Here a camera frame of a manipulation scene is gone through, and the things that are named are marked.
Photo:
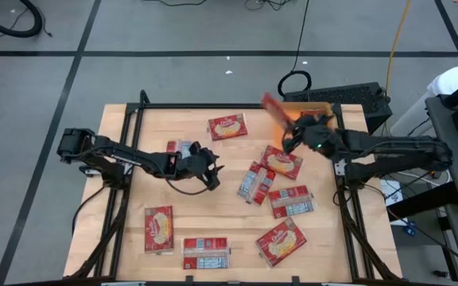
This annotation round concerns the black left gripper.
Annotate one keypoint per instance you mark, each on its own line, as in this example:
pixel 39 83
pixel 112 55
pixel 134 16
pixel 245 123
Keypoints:
pixel 189 165

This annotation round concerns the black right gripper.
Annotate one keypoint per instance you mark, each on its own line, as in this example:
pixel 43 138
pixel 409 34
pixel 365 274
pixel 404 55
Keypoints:
pixel 316 135

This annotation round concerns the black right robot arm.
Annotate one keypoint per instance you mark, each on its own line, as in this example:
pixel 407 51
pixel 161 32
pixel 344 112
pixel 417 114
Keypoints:
pixel 392 151

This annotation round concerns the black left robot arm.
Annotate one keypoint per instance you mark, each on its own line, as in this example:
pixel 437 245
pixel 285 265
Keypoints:
pixel 133 159

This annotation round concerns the orange plastic basket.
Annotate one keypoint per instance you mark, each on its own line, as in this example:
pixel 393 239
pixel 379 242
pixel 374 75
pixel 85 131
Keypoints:
pixel 277 139

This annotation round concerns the white paper sheet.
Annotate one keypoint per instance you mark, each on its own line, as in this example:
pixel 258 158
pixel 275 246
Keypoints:
pixel 392 192

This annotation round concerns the small blue object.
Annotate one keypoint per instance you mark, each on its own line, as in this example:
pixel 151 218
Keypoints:
pixel 410 229

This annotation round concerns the white cylindrical bin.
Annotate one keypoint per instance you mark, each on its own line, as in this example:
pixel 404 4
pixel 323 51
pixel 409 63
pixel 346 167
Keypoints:
pixel 451 81

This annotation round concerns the black aluminium table frame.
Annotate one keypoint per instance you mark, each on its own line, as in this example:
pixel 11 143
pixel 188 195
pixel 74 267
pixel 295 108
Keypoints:
pixel 213 106

